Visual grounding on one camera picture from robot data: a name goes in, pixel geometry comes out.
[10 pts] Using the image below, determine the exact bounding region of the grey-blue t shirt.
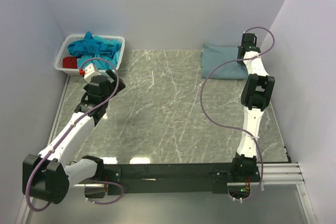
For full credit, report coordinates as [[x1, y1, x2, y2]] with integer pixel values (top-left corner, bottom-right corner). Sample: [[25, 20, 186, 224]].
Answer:
[[201, 44, 248, 80]]

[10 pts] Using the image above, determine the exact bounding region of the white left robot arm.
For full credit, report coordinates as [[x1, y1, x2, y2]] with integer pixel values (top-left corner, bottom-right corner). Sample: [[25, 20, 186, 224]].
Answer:
[[22, 67, 125, 212]]

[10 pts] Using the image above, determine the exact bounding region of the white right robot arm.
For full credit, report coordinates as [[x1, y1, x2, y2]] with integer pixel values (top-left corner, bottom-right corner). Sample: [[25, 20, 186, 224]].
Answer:
[[230, 33, 275, 182]]

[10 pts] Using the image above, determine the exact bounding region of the light blue t shirt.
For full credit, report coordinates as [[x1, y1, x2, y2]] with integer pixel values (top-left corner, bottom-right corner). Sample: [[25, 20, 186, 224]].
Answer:
[[77, 54, 119, 70]]

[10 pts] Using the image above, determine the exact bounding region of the red garment in basket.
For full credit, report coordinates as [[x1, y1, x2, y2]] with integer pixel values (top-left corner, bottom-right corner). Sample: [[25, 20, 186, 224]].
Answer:
[[62, 57, 78, 69]]

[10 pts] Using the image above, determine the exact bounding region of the bright blue t shirt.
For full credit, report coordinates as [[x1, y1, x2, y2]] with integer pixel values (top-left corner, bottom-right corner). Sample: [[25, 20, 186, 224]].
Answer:
[[67, 31, 122, 58]]

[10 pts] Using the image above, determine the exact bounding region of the white plastic laundry basket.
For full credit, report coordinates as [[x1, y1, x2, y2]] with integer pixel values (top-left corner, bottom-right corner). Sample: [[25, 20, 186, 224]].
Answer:
[[54, 34, 125, 76]]

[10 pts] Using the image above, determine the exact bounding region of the black base crossbar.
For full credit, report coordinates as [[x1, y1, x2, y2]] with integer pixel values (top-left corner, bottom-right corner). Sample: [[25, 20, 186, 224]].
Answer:
[[84, 163, 260, 196]]

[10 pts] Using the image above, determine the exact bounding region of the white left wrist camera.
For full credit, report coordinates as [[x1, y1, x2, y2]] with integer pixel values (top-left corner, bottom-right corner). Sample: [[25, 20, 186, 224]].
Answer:
[[79, 63, 101, 83]]

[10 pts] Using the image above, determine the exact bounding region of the aluminium rail frame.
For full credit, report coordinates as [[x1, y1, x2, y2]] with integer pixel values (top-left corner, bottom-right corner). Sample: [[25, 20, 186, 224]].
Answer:
[[73, 163, 305, 187]]

